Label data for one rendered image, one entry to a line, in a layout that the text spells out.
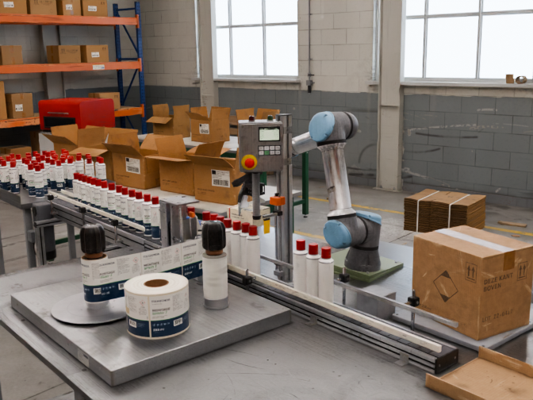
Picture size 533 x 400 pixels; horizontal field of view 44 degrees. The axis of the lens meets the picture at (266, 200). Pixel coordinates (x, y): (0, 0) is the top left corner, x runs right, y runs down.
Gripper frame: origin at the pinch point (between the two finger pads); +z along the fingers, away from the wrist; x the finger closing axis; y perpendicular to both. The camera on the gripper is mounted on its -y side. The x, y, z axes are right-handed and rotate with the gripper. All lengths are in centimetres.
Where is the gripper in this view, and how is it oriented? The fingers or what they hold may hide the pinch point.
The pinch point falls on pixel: (248, 211)
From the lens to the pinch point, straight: 305.5
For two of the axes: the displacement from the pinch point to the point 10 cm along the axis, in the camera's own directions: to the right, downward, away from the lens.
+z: 0.0, 9.7, 2.3
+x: 6.6, -1.7, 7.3
